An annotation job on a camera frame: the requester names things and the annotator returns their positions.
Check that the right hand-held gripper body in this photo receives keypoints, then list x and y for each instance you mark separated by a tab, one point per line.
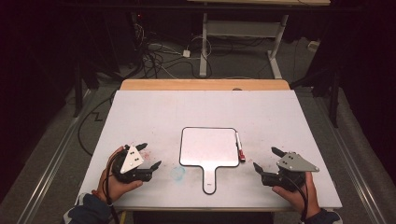
294	163

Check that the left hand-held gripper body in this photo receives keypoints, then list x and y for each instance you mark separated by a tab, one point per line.
131	160

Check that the white marker with red cap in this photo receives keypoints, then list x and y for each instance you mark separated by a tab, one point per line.
239	146

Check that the person's left hand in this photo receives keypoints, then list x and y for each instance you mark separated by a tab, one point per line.
116	189

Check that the person's right hand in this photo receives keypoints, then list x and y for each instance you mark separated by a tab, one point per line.
306	199

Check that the black metal stand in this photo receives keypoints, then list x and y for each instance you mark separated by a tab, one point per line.
334	99

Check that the wooden table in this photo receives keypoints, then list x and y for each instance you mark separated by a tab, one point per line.
202	84

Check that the white power adapter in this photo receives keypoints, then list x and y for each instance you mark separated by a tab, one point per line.
186	53

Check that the white power strip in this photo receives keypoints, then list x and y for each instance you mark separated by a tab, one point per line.
313	46

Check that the white-framed desk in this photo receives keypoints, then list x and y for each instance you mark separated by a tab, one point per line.
243	28

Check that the metal floor rail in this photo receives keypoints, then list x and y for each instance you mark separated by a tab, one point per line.
53	158
348	158

